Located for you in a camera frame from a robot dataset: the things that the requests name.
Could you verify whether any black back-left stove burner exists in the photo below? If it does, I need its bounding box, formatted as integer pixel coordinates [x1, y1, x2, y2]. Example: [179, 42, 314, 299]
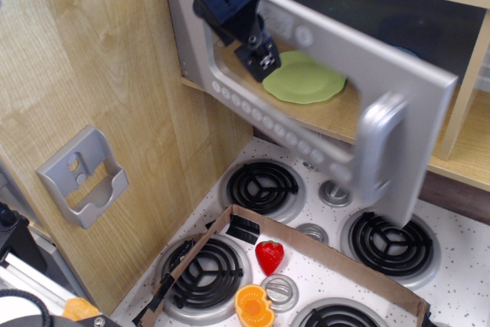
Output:
[219, 159, 306, 224]

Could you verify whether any blue bowl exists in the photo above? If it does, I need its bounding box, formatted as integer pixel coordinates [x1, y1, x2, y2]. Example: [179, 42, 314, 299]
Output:
[395, 46, 420, 60]

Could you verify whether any silver front stove knob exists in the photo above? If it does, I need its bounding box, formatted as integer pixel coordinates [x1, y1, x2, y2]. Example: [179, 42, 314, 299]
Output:
[260, 274, 299, 313]

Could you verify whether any green plate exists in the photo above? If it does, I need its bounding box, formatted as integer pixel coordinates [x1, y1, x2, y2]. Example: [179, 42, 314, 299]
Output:
[263, 51, 347, 105]

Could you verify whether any black front-left stove burner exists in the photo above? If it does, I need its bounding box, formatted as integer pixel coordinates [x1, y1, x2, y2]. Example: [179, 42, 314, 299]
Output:
[163, 234, 252, 326]

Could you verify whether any orange half fruit toy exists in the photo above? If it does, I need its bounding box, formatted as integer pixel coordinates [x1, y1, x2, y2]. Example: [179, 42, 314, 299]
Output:
[234, 284, 276, 327]

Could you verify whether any silver middle stove knob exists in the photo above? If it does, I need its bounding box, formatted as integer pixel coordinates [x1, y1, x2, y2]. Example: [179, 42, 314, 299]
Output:
[296, 223, 329, 245]

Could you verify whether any black back-right stove burner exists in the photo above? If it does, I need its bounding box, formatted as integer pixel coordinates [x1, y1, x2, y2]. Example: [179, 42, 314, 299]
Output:
[339, 211, 442, 289]

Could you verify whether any grey wall phone holder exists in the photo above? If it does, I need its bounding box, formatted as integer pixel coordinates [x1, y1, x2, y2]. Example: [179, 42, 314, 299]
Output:
[36, 125, 129, 229]

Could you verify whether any silver stove knob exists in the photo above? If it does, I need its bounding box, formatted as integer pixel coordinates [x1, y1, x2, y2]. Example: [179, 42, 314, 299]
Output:
[260, 274, 299, 313]
[318, 181, 351, 208]
[296, 223, 329, 245]

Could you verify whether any silver back stove knob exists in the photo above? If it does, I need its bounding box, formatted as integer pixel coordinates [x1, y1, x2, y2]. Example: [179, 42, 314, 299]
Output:
[318, 181, 351, 208]

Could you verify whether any brown cardboard barrier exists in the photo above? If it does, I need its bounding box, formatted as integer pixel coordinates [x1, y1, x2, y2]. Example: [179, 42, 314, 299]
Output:
[132, 205, 432, 326]

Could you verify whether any red strawberry toy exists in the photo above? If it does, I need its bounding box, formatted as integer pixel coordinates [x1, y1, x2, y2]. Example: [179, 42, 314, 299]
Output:
[255, 240, 285, 276]

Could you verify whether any yellow-orange toy at corner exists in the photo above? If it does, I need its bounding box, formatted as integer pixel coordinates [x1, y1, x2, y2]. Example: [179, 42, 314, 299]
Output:
[61, 297, 100, 322]

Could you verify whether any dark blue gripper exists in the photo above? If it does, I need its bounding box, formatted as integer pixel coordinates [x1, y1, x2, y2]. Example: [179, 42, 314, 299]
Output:
[193, 0, 282, 83]

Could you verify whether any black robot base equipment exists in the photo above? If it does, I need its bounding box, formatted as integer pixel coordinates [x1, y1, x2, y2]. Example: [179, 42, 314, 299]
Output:
[1, 203, 116, 326]

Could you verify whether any black front-right stove burner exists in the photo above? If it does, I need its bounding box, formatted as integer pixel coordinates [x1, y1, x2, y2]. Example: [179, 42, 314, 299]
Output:
[290, 297, 387, 327]

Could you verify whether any silver microwave door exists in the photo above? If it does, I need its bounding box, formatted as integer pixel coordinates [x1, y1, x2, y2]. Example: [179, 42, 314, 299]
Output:
[169, 0, 457, 226]

